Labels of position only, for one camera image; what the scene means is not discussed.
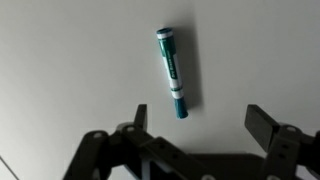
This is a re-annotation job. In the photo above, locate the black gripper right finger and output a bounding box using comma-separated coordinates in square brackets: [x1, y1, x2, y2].
[244, 104, 320, 180]

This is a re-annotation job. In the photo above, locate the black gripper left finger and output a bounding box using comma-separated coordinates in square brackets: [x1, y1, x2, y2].
[63, 104, 214, 180]

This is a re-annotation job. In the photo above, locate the green white marker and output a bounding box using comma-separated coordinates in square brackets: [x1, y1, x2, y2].
[155, 27, 190, 120]

